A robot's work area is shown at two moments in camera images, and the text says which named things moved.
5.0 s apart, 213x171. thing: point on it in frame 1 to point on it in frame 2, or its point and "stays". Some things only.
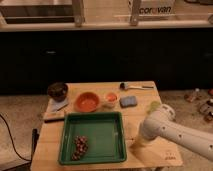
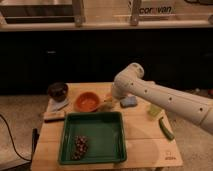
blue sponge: (128, 101) stays
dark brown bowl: (58, 91) stays
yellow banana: (140, 146) to (107, 106)
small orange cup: (111, 99) stays
